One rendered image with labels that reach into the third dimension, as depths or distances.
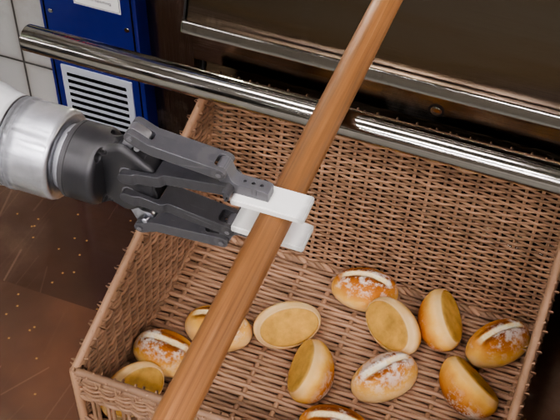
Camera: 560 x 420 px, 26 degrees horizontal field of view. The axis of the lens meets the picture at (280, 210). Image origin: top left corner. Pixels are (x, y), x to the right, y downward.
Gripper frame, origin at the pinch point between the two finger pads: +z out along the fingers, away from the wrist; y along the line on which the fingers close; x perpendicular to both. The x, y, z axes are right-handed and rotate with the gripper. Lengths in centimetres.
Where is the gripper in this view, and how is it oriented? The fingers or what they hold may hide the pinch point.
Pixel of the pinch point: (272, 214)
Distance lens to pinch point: 109.4
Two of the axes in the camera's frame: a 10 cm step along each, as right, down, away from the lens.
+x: -3.6, 6.9, -6.3
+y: -0.1, 6.7, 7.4
